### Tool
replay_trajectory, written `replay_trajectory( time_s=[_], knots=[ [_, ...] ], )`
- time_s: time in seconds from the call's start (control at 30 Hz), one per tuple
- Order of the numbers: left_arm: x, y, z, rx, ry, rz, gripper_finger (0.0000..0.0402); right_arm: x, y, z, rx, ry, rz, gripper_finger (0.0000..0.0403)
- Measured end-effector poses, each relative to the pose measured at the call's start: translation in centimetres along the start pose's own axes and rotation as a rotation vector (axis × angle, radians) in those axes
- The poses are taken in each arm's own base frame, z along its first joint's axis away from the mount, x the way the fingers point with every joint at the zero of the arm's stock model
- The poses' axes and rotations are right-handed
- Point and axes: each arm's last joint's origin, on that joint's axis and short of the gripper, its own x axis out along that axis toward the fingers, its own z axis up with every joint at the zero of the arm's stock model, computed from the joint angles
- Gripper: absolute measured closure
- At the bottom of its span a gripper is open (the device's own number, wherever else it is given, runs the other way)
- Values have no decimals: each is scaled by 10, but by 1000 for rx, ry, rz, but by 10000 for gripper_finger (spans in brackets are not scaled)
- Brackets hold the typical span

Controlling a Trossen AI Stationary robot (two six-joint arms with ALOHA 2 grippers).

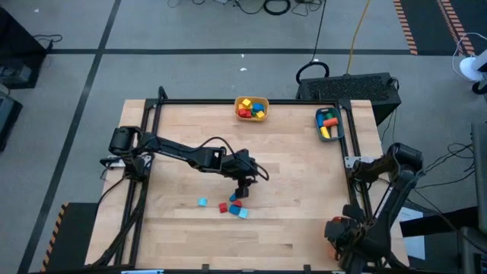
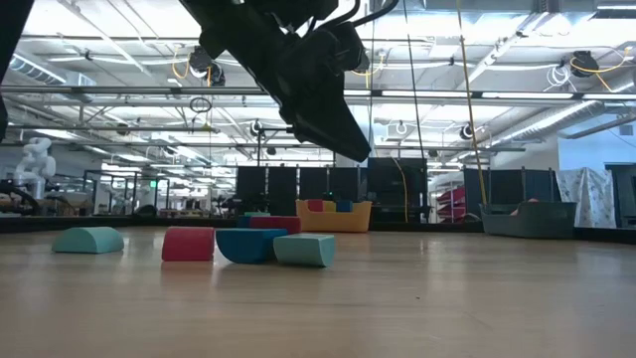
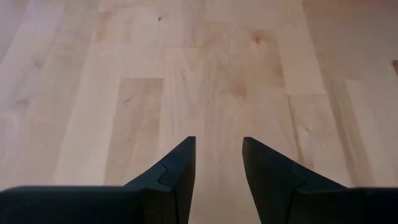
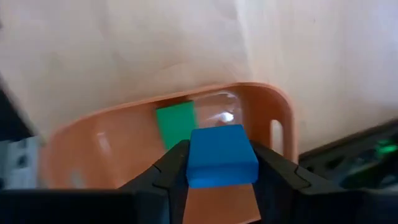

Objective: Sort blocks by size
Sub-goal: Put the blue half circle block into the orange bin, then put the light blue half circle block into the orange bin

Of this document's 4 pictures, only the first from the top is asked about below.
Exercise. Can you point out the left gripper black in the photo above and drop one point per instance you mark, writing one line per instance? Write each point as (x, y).
(241, 167)

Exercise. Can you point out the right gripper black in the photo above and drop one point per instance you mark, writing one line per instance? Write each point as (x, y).
(342, 234)

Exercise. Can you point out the small blue wedge block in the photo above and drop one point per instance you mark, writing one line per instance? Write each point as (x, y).
(232, 197)

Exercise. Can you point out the red half-round block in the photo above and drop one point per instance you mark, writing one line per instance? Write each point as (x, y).
(237, 203)

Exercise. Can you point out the blue cube block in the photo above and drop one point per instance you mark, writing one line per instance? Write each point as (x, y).
(258, 107)
(234, 210)

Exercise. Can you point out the yellow cube block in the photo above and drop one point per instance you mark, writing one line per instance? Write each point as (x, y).
(260, 114)
(246, 102)

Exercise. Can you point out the wooden cylinder block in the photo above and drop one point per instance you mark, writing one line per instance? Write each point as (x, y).
(335, 132)

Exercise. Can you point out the orange cylinder block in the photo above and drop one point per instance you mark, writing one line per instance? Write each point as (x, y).
(330, 122)

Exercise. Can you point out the blue cylinder block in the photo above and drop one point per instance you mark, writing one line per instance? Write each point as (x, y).
(320, 120)

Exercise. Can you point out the green cylinder block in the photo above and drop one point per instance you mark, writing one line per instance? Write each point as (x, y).
(329, 115)

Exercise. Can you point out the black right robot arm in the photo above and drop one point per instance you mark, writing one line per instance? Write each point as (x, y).
(392, 201)

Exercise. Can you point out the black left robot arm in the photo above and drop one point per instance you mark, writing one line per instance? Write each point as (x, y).
(182, 154)

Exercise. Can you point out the light blue square block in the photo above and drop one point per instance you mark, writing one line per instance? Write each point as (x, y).
(244, 213)

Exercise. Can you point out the teal plastic bin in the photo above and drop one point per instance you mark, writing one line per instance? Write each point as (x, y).
(342, 131)

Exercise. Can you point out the yellow plastic bin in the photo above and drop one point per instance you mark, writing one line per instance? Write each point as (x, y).
(266, 102)

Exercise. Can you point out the black perforated equipment case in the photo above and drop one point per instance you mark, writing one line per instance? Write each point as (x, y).
(348, 91)

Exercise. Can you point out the grey box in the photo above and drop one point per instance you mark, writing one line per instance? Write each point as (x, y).
(480, 175)

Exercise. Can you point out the black hazard-striped floor mat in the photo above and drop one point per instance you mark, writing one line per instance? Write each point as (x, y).
(430, 23)
(72, 236)

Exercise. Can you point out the white round device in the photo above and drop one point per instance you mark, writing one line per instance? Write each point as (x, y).
(470, 68)

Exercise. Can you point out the dark equipment box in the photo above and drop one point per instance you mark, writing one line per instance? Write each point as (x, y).
(7, 118)

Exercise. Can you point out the black cabinet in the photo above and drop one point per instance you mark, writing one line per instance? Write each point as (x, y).
(19, 45)

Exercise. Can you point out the black aluminium table frame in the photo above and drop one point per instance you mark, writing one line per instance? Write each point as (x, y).
(296, 102)

